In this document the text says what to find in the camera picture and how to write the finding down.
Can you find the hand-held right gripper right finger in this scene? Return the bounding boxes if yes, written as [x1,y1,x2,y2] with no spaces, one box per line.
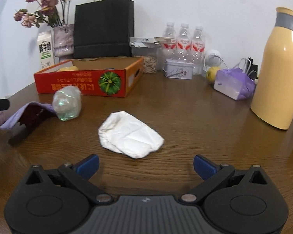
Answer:
[179,155,268,205]

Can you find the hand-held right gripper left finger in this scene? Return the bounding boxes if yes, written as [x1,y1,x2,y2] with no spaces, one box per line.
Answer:
[26,154,114,205]

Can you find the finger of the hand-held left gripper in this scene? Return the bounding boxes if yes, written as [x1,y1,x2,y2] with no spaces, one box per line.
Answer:
[0,99,10,113]

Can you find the purple knit pouch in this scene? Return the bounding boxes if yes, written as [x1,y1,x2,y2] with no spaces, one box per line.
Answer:
[0,102,58,130]

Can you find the white cloth pouch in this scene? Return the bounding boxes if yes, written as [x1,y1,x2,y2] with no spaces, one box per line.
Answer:
[98,111,165,159]

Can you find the red cardboard box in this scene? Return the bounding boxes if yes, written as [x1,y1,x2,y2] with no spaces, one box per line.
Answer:
[34,56,144,98]

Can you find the iridescent ball in plastic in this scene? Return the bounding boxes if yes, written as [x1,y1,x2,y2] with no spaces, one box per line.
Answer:
[52,86,82,122]

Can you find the green white milk carton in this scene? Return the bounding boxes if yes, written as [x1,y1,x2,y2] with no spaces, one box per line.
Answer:
[37,30,55,69]

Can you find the purple face mask pack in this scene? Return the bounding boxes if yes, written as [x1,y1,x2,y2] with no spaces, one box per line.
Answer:
[213,58,257,100]

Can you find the purple white vase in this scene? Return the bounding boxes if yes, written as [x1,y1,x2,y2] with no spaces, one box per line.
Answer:
[53,24,75,64]

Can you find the grey tin box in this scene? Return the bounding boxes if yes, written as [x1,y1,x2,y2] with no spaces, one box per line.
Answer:
[163,59,194,80]

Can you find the black power adapter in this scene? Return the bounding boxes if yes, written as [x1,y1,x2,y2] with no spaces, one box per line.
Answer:
[248,58,259,80]

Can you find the white round device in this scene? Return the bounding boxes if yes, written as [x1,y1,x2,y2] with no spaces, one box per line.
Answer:
[205,49,222,68]

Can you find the dried pink roses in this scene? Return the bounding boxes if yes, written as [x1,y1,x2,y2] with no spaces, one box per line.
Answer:
[13,0,74,28]

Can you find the yellow thermos jug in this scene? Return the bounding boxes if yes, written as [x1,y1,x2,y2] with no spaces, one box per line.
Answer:
[250,7,293,130]

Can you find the glass jar of seeds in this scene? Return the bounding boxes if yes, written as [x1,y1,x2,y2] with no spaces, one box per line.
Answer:
[131,46,159,74]

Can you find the black paper bag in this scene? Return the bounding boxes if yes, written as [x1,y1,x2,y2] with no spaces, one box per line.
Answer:
[74,0,135,59]

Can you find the white flat carton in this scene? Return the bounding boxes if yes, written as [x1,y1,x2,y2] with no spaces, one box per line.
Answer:
[130,36,176,47]

